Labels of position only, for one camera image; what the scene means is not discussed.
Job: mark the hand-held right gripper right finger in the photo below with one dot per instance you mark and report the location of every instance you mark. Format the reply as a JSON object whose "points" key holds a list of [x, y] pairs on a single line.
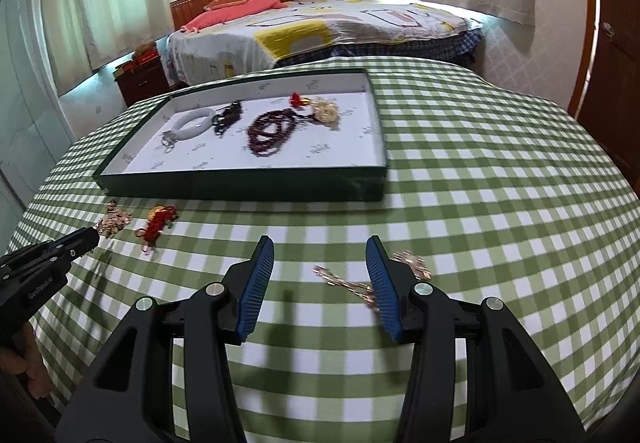
{"points": [[382, 293]]}

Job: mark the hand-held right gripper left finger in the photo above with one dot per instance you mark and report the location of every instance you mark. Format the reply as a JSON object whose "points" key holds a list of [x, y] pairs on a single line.
{"points": [[255, 293]]}

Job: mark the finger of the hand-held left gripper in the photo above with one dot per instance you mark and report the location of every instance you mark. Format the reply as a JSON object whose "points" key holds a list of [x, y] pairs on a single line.
{"points": [[77, 242]]}

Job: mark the red tassel knot ornament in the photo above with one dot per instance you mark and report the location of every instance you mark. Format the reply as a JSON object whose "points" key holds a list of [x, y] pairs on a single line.
{"points": [[159, 219]]}

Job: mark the dark green shallow tray box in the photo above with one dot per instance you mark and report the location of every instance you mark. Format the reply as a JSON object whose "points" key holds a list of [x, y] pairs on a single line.
{"points": [[280, 163]]}

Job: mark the white jade bangle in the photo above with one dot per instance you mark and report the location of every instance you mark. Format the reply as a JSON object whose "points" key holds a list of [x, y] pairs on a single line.
{"points": [[176, 129]]}

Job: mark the pearl cluster ornament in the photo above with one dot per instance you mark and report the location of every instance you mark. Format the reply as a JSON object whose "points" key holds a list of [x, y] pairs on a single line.
{"points": [[325, 112]]}

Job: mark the small red gold charm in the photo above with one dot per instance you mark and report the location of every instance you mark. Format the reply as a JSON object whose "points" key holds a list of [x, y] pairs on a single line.
{"points": [[296, 99]]}

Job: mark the person's left hand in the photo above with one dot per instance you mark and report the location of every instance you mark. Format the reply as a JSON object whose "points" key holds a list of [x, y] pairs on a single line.
{"points": [[30, 363]]}

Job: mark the green checked tablecloth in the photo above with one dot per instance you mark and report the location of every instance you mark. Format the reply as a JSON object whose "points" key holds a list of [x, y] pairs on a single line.
{"points": [[500, 223]]}

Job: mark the glass wardrobe door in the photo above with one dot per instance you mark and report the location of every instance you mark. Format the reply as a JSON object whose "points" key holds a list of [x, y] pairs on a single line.
{"points": [[25, 98]]}

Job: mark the dark wooden nightstand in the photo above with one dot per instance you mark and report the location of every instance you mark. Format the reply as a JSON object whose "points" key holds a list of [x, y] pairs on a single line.
{"points": [[145, 83]]}

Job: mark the flat red box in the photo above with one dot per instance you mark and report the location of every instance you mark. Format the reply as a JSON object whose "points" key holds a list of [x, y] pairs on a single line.
{"points": [[123, 69]]}

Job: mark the brown object on nightstand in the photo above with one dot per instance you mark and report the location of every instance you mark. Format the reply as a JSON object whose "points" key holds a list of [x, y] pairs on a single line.
{"points": [[143, 46]]}

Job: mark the blue plaid bed sheet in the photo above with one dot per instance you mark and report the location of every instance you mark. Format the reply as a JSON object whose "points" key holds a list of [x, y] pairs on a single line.
{"points": [[450, 48]]}

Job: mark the patterned white yellow bedspread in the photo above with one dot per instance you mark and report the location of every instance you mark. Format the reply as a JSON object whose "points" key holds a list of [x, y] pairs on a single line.
{"points": [[290, 35]]}

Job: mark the pink pillow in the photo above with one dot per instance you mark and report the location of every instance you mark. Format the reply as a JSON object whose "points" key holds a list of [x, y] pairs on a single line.
{"points": [[235, 9]]}

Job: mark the orange cushion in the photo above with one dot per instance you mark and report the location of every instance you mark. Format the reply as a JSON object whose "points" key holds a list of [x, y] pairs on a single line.
{"points": [[225, 1]]}

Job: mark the brown wooden door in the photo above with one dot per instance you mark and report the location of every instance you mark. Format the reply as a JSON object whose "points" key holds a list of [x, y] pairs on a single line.
{"points": [[620, 63]]}

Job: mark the metal door knob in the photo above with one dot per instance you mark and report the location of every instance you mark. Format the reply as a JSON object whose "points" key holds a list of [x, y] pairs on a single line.
{"points": [[607, 28]]}

